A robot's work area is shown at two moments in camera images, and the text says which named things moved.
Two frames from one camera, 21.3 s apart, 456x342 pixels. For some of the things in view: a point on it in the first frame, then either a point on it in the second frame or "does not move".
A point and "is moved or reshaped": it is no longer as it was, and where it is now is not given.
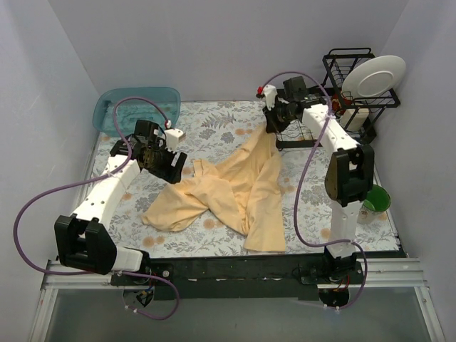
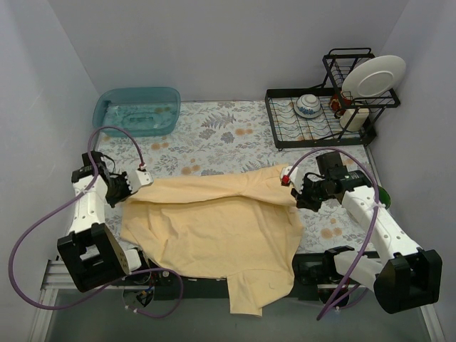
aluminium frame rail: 392,273 does not move
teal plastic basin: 130,111 does not move
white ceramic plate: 374,77 does not move
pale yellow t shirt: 244,185 is moved or reshaped
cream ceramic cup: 358,120 does not move
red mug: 335,102 does not move
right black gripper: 271,121 → 308,194
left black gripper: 174,166 → 121,189
